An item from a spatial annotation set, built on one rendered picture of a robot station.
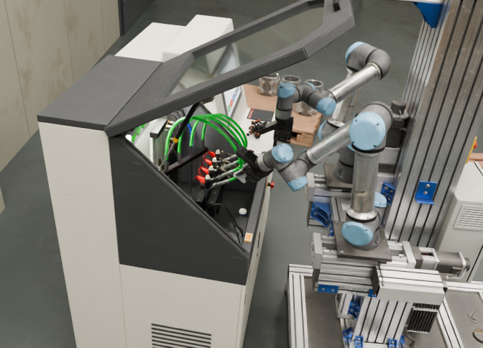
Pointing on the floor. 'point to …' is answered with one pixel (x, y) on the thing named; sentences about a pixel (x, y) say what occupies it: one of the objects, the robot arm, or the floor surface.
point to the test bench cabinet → (180, 310)
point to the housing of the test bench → (94, 182)
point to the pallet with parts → (263, 92)
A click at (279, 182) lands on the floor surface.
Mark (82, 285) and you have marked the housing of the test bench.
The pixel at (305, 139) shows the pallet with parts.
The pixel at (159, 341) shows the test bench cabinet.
